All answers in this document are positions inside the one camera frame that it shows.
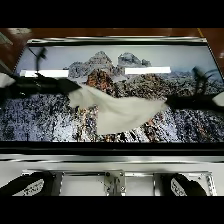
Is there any white garment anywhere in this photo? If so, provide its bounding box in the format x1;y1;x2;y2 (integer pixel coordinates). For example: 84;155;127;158
67;83;169;136

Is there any silver frame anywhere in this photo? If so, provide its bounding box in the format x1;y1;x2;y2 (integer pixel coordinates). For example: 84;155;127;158
0;153;224;197

